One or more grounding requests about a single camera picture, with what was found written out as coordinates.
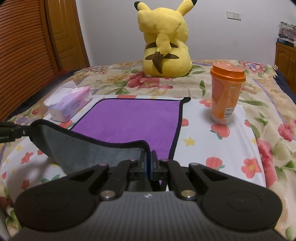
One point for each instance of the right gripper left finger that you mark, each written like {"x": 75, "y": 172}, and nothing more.
{"x": 109, "y": 183}

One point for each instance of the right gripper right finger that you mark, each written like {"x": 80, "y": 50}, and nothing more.
{"x": 187, "y": 183}

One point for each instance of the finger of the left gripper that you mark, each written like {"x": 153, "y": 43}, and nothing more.
{"x": 9, "y": 131}

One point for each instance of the purple and grey towel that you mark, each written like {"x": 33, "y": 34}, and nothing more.
{"x": 113, "y": 130}

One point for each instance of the pink tissue pack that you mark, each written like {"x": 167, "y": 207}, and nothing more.
{"x": 67, "y": 100}

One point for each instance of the wooden louvered wardrobe door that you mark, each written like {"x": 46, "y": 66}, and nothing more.
{"x": 40, "y": 41}

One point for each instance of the floral beige bed blanket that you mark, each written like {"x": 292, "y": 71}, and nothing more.
{"x": 269, "y": 111}

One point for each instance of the orange lidded cup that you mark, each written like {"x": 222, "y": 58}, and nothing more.
{"x": 227, "y": 82}

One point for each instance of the wooden sideboard cabinet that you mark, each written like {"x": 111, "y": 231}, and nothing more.
{"x": 285, "y": 62}

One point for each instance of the yellow Pikachu plush toy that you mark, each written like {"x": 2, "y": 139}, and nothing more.
{"x": 165, "y": 34}

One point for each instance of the white wall switch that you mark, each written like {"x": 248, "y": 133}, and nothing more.
{"x": 233, "y": 16}

